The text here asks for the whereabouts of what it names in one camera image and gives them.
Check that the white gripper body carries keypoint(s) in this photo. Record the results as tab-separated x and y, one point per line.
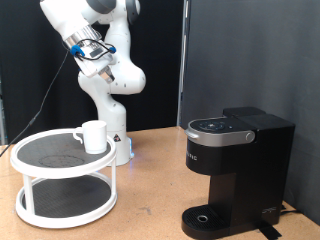
95	61

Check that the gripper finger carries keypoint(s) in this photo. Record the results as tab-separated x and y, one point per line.
104	76
110	73

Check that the white mug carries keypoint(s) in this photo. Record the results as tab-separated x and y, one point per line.
95	136

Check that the black Keurig coffee machine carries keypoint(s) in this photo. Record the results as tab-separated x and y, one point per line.
260	173

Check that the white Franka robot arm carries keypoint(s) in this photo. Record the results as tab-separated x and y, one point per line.
113	110

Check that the black backdrop curtain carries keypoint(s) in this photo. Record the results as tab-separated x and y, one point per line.
160	50

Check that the vertical metal pole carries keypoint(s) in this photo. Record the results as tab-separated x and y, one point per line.
182	66

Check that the white two-tier turntable stand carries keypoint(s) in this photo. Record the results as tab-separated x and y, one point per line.
63	200

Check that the black tape strip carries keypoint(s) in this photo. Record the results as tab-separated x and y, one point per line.
270	231

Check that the grey frame bar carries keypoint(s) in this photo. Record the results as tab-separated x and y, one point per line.
2	126

